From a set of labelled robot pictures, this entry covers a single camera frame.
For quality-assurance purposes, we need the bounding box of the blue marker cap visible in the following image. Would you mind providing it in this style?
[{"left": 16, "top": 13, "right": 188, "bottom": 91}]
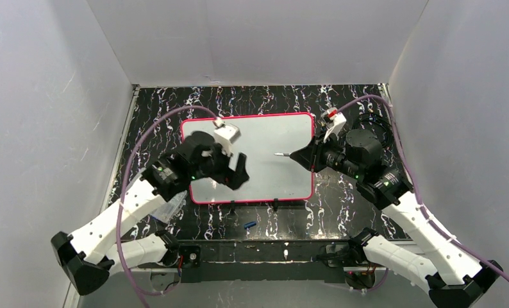
[{"left": 244, "top": 221, "right": 257, "bottom": 230}]

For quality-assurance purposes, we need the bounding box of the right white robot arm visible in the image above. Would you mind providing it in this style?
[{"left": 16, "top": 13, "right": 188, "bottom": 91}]
[{"left": 289, "top": 129, "right": 499, "bottom": 307}]

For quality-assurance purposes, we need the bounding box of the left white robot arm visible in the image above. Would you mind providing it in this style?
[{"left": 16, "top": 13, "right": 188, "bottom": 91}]
[{"left": 51, "top": 126, "right": 249, "bottom": 295}]

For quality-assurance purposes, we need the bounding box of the pink framed whiteboard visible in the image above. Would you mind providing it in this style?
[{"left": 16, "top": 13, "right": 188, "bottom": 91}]
[{"left": 190, "top": 112, "right": 315, "bottom": 204}]

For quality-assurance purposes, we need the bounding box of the clear plastic screw box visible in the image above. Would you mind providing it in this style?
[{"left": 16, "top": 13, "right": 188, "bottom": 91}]
[{"left": 150, "top": 191, "right": 188, "bottom": 223}]

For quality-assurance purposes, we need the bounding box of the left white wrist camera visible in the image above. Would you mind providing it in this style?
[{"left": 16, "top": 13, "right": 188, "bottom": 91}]
[{"left": 213, "top": 122, "right": 241, "bottom": 157}]

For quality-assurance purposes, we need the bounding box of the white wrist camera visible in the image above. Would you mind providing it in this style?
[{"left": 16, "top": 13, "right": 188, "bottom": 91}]
[
  {"left": 321, "top": 107, "right": 347, "bottom": 143},
  {"left": 213, "top": 122, "right": 241, "bottom": 157}
]

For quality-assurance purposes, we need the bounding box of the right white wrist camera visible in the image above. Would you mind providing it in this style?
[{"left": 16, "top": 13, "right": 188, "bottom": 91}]
[{"left": 321, "top": 107, "right": 347, "bottom": 143}]

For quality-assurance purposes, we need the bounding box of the coiled black cable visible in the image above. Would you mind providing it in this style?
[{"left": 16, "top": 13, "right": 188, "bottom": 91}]
[{"left": 322, "top": 111, "right": 397, "bottom": 146}]

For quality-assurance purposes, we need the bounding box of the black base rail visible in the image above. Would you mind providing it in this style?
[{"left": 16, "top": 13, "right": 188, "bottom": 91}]
[{"left": 179, "top": 240, "right": 367, "bottom": 283}]

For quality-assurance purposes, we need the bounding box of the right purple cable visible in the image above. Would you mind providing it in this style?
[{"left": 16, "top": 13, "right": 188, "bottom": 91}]
[{"left": 337, "top": 94, "right": 509, "bottom": 305}]

